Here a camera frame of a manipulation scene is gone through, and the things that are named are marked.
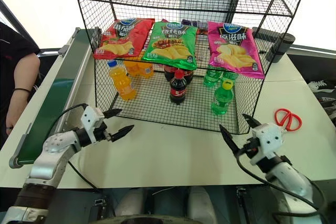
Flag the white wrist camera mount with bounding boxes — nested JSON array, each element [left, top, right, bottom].
[[249, 122, 286, 166], [80, 105, 106, 144]]

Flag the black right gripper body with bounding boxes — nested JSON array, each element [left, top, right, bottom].
[[241, 135, 261, 157]]

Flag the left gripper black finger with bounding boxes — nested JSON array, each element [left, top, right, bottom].
[[102, 108, 123, 119], [110, 124, 135, 143]]

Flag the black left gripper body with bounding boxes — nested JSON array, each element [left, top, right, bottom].
[[92, 120, 113, 144]]

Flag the red potato chips bag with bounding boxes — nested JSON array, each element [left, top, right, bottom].
[[93, 18, 156, 60]]

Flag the person black shirt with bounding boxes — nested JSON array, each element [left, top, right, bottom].
[[0, 21, 41, 141]]

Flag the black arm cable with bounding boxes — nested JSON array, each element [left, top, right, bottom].
[[235, 147, 329, 224], [51, 103, 100, 189]]

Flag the red handled scissors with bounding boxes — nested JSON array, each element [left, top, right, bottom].
[[274, 108, 303, 132]]

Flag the black diagonal bar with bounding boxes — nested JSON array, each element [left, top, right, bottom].
[[0, 0, 35, 41]]

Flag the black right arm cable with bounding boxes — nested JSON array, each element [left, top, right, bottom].
[[235, 147, 329, 224]]

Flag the cola bottle red cap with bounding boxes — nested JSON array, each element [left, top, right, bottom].
[[169, 68, 188, 105]]

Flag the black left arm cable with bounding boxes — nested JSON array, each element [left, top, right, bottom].
[[51, 103, 100, 189]]

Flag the pink potato chips bag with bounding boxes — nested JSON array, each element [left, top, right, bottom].
[[207, 20, 266, 80]]

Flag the black cylinder motor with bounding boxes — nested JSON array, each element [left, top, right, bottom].
[[266, 32, 295, 63]]

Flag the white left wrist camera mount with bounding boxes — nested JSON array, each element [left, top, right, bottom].
[[80, 105, 106, 144]]

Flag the black wire three-tier rack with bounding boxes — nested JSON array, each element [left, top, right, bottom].
[[70, 0, 308, 135]]

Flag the black white sneaker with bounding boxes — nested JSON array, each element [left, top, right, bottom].
[[307, 79, 336, 94]]

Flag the green soda bottle yellow cap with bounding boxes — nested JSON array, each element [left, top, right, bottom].
[[211, 79, 235, 116]]

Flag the white rounded shape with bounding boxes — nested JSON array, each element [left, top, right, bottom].
[[114, 186, 151, 220], [187, 185, 217, 224]]

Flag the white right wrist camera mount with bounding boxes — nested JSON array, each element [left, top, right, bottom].
[[249, 122, 286, 166]]

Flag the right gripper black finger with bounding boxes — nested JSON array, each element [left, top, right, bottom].
[[218, 124, 242, 157], [241, 113, 261, 131]]

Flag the green potato chips bag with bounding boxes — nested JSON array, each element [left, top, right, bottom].
[[141, 21, 198, 71]]

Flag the orange juice bottle white cap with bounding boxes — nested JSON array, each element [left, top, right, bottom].
[[107, 60, 138, 102]]

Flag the purple snack bag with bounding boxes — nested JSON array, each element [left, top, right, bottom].
[[182, 18, 208, 29]]

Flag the green conveyor belt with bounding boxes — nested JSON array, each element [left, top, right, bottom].
[[8, 27, 103, 169]]

